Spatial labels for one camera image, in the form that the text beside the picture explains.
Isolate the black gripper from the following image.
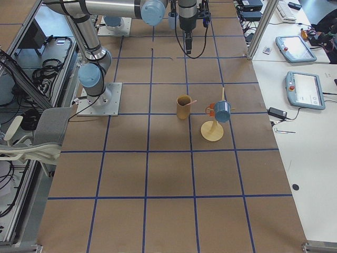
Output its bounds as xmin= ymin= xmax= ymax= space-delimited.
xmin=183 ymin=31 xmax=193 ymax=54
xmin=168 ymin=0 xmax=177 ymax=17

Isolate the light blue plastic cup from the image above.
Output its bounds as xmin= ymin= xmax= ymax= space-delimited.
xmin=168 ymin=12 xmax=179 ymax=30

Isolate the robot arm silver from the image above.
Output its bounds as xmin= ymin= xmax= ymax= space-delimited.
xmin=104 ymin=1 xmax=168 ymax=27
xmin=44 ymin=1 xmax=200 ymax=108

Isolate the black electronics box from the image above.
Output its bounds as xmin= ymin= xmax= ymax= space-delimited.
xmin=237 ymin=0 xmax=263 ymax=12

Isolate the bamboo chopstick holder cylinder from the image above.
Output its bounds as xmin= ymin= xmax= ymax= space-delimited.
xmin=176 ymin=94 xmax=192 ymax=119

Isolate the small remote control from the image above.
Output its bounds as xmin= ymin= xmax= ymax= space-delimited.
xmin=263 ymin=46 xmax=272 ymax=55

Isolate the blue mug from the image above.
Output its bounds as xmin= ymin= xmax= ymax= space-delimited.
xmin=214 ymin=100 xmax=231 ymax=123

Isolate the orange mug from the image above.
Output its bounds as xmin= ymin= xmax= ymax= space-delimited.
xmin=205 ymin=103 xmax=215 ymax=117

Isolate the white keyboard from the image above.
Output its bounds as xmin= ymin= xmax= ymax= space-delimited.
xmin=275 ymin=1 xmax=296 ymax=23

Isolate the wooden mug tree stand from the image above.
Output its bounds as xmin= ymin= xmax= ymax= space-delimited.
xmin=201 ymin=87 xmax=225 ymax=142

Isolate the far teach pendant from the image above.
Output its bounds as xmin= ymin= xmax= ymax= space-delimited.
xmin=275 ymin=36 xmax=316 ymax=63

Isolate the teach pendant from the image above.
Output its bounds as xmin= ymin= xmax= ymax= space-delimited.
xmin=275 ymin=36 xmax=316 ymax=63
xmin=285 ymin=71 xmax=325 ymax=110

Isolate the black power adapter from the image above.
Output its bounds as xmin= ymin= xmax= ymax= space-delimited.
xmin=267 ymin=107 xmax=287 ymax=120

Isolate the near teach pendant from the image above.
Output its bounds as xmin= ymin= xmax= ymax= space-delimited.
xmin=285 ymin=71 xmax=325 ymax=110

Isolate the grey office chair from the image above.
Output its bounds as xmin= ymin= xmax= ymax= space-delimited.
xmin=1 ymin=107 xmax=72 ymax=177

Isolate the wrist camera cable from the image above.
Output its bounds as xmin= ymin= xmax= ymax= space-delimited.
xmin=174 ymin=25 xmax=209 ymax=60

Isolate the black wire cup rack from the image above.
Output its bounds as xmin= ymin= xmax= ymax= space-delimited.
xmin=197 ymin=0 xmax=211 ymax=28

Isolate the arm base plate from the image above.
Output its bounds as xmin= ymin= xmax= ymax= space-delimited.
xmin=97 ymin=16 xmax=132 ymax=37
xmin=76 ymin=82 xmax=123 ymax=116

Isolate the aluminium frame post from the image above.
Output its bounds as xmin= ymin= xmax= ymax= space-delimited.
xmin=246 ymin=0 xmax=279 ymax=60

